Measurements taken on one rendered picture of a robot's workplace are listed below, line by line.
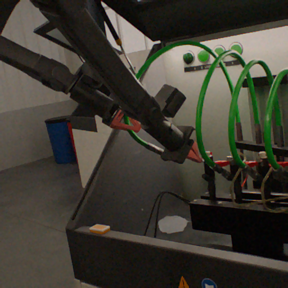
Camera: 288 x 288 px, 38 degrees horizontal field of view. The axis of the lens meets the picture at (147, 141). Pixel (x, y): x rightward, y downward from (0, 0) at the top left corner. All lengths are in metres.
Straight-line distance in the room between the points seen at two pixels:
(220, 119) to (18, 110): 6.69
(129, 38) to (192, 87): 5.76
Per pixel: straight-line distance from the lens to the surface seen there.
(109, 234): 1.13
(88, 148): 4.68
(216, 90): 1.43
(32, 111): 8.06
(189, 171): 1.56
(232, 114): 0.93
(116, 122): 1.07
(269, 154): 0.91
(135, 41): 7.09
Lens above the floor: 1.36
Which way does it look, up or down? 10 degrees down
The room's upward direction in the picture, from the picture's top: 9 degrees counter-clockwise
